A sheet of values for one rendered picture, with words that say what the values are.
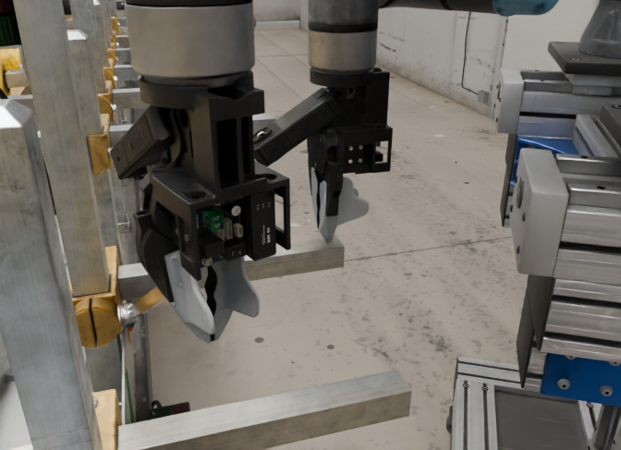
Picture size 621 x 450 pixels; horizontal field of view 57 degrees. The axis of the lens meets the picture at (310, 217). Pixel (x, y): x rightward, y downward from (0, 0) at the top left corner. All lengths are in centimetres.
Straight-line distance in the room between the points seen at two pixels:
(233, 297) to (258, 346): 152
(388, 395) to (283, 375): 134
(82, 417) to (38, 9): 34
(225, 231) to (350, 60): 30
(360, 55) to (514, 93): 48
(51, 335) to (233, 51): 20
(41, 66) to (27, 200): 25
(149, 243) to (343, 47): 31
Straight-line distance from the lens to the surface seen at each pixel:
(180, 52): 34
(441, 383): 187
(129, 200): 132
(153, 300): 53
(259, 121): 90
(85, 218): 61
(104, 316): 63
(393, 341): 200
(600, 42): 108
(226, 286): 45
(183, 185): 37
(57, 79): 57
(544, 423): 150
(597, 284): 63
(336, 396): 52
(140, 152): 42
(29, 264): 35
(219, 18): 34
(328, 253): 72
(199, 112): 34
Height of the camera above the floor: 120
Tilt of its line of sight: 25 degrees down
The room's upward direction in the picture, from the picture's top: straight up
